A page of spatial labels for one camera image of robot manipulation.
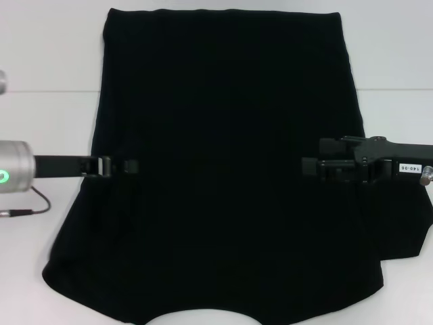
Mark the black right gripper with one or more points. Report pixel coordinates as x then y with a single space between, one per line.
385 159

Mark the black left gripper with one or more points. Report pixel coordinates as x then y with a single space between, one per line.
61 166

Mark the black t-shirt with FREE print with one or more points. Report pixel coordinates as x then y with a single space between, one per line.
220 101

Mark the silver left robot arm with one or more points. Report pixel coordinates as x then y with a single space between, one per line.
15 167

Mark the silver stud on right gripper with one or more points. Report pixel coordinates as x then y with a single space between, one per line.
427 174

